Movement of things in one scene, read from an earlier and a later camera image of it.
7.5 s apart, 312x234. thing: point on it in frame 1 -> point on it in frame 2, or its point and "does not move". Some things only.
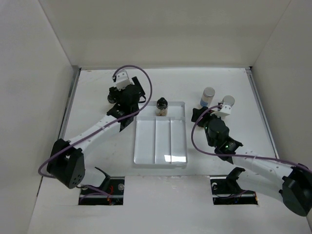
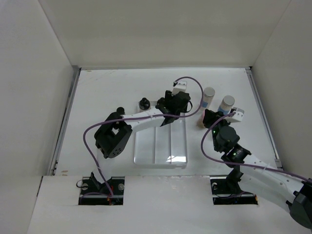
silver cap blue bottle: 208,94 does not move
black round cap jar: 111,98 -> 144,104
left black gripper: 118,93 -> 169,97
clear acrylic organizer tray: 160,141 does not move
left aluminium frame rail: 76,72 does not move
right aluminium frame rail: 250,70 does not move
